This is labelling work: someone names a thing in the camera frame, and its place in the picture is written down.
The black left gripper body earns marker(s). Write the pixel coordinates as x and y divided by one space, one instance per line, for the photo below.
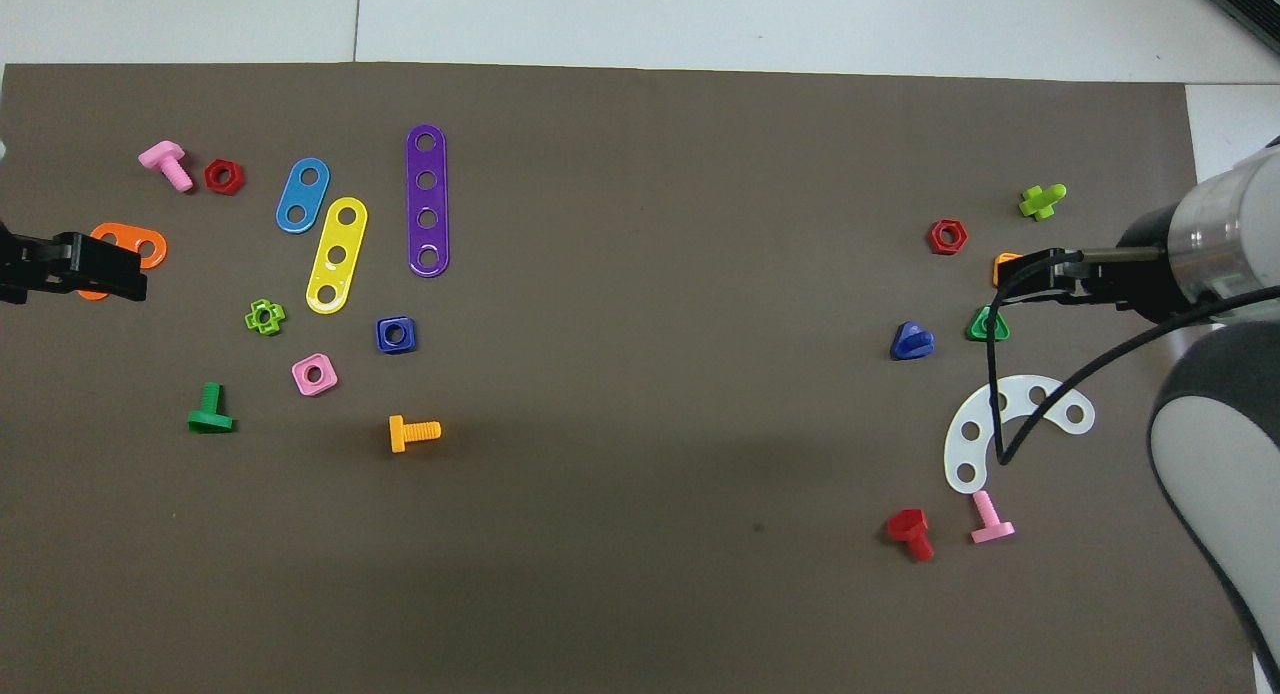
25 259

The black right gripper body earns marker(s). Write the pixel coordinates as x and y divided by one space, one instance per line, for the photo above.
1100 279

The blue triangle-head plastic screw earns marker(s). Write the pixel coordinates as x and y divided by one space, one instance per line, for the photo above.
908 344

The blue square plastic nut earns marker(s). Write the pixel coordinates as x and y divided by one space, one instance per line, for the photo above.
384 342

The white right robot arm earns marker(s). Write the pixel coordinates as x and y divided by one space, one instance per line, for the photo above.
1220 234

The orange square plastic nut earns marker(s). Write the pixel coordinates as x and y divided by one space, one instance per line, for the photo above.
1003 264

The lime cross-head plastic screw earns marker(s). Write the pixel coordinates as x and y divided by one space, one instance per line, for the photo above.
1038 204

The green triangular plastic nut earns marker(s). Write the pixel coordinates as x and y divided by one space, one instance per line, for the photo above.
975 332

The red hexagonal plastic nut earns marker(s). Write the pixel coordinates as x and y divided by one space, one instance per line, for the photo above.
212 177
935 237

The pink plastic screw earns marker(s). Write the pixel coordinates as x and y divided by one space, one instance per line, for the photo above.
160 156
990 532

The green cross-shaped plastic nut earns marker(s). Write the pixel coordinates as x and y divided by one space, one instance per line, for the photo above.
252 319

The dark green plastic screw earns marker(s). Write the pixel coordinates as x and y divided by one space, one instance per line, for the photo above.
210 419

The pink square plastic nut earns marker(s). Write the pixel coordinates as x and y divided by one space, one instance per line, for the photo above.
300 382

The red hex-head plastic screw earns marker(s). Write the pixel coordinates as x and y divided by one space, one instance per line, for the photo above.
905 524

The orange plastic screw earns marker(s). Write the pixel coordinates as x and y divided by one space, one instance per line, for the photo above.
398 434

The orange heart-shaped plastic plate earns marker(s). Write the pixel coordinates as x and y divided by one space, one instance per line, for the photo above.
110 232

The white curved five-hole plate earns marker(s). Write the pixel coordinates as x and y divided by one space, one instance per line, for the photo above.
980 414

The blue two-hole plastic strip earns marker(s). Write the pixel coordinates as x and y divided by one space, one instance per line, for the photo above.
303 195

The yellow three-hole plastic strip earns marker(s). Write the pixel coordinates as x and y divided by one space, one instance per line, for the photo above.
342 235

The purple four-hole plastic strip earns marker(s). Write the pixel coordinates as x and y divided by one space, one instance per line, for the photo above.
427 199

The brown table mat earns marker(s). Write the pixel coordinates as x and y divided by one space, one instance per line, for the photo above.
640 374

